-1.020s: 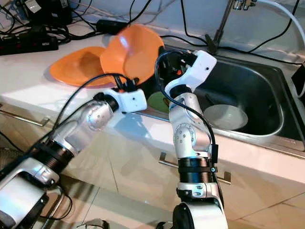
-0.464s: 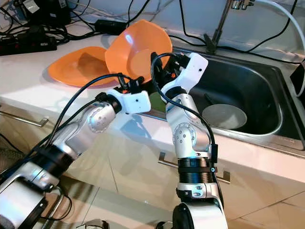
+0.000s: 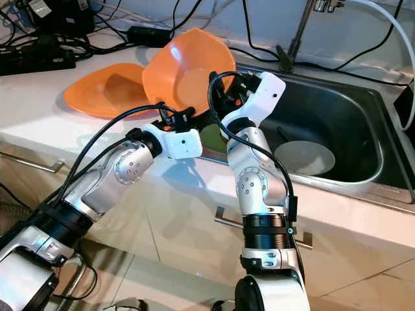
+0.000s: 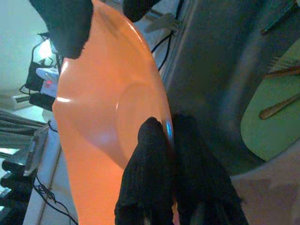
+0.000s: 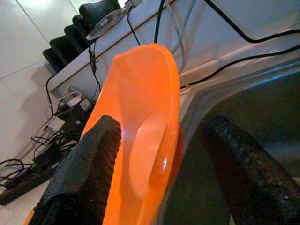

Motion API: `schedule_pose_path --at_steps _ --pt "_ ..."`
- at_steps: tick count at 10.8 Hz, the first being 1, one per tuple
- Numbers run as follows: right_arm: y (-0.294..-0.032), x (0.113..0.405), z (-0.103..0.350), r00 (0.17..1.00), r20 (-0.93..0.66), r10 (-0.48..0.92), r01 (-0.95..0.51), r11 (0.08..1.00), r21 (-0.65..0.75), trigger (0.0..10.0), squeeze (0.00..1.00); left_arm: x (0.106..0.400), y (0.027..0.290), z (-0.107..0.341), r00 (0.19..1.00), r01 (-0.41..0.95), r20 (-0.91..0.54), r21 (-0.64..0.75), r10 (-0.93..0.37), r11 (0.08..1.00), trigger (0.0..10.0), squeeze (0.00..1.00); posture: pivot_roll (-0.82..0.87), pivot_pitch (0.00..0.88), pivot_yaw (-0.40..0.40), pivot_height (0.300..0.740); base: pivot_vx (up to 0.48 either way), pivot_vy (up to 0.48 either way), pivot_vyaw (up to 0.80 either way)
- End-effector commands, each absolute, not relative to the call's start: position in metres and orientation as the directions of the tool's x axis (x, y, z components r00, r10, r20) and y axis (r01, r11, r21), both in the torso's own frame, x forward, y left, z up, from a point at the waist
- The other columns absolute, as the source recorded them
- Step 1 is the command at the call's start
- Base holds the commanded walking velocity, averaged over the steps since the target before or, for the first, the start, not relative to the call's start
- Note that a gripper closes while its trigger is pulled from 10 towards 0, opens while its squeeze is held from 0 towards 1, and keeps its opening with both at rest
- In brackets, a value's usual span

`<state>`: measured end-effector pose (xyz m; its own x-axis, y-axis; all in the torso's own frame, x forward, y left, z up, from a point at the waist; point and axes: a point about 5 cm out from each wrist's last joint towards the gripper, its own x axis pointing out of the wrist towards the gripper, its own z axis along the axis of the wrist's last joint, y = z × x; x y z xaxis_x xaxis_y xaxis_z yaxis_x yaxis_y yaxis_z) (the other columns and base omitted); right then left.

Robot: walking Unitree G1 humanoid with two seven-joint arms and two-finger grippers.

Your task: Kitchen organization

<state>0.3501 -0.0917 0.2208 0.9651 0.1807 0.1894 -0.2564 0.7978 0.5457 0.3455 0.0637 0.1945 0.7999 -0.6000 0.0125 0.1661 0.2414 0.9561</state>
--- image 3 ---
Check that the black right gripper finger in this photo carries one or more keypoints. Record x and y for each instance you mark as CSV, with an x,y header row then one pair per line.
x,y
228,97

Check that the orange plastic bowl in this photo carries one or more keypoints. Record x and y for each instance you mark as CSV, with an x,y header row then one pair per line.
x,y
185,65

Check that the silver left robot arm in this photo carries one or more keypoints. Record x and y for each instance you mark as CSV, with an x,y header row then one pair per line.
x,y
123,172

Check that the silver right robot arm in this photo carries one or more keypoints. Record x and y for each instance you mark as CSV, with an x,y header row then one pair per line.
x,y
256,188

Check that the beige kitchen cabinet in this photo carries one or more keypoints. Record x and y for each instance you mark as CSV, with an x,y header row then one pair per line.
x,y
168,227

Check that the green plate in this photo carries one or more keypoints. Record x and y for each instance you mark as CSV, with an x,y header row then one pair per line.
x,y
211,137

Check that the orange plastic plate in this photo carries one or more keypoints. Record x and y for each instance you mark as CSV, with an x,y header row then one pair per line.
x,y
104,94

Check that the black power adapter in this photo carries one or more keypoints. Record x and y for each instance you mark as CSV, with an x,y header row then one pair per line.
x,y
148,36

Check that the pale grey plate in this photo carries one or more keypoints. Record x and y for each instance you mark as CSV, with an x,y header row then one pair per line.
x,y
305,159

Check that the stainless steel sink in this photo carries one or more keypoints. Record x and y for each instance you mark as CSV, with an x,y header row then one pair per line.
x,y
343,110

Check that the chrome water valve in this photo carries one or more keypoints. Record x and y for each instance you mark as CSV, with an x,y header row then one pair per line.
x,y
329,5

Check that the black power strip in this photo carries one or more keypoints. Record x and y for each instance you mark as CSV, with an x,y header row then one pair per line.
x,y
39,60

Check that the black electronics box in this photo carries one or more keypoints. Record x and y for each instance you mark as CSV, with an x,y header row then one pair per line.
x,y
58,23

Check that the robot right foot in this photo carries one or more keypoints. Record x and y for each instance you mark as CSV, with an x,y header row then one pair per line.
x,y
225,306

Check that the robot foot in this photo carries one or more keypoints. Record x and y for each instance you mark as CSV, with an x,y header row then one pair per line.
x,y
225,306
123,305

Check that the black floor fan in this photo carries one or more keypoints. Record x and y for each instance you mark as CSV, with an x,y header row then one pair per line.
x,y
13,220

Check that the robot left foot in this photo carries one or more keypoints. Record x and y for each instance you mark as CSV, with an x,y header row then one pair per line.
x,y
123,305

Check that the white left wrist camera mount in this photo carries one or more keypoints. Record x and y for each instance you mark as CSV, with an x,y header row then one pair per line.
x,y
178,142

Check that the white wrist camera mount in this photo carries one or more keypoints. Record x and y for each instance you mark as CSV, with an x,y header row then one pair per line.
x,y
178,142
266,94

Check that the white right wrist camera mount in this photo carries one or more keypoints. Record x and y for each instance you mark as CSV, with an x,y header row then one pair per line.
x,y
266,94

